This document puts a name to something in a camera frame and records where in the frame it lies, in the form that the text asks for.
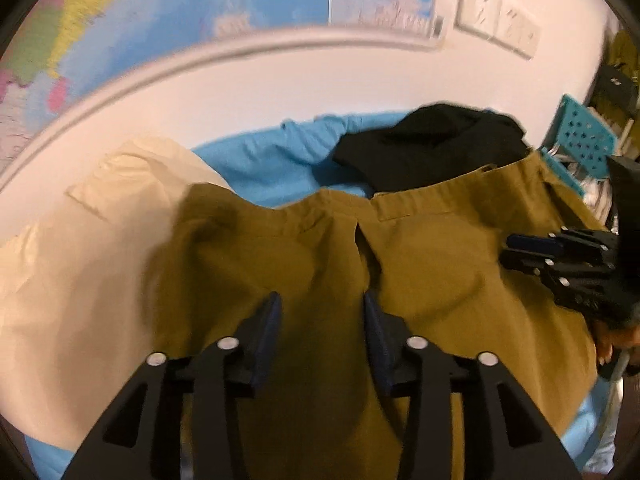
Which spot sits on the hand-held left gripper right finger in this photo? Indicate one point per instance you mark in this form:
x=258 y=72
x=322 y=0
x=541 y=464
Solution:
x=374 y=340

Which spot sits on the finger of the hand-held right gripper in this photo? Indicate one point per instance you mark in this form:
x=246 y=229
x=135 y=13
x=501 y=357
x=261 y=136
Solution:
x=535 y=244
x=565 y=280

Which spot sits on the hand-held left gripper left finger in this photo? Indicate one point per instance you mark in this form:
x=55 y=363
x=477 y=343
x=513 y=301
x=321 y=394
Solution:
x=270 y=330

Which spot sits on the olive green pants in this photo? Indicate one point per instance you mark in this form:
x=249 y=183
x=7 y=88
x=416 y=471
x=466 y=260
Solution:
x=450 y=270

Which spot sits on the person's right hand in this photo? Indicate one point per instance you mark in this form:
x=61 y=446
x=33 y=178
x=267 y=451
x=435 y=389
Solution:
x=607 y=340

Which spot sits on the teal plastic storage rack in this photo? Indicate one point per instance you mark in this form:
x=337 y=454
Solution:
x=582 y=135

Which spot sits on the black garment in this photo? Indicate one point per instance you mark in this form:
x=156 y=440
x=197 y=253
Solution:
x=425 y=155

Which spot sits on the dark box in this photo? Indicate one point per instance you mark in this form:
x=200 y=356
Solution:
x=616 y=85

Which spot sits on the blue sheet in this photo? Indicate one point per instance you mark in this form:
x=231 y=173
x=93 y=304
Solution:
x=280 y=160

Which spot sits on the olive green cloth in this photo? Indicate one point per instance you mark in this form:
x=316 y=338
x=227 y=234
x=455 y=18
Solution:
x=625 y=50

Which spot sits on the cream cloth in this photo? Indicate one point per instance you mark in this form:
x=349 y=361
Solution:
x=75 y=285

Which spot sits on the colourful world map poster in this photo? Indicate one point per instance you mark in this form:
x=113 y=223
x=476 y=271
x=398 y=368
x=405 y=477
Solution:
x=125 y=10

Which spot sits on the white wall socket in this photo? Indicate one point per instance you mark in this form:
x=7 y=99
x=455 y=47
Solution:
x=517 y=32
x=477 y=5

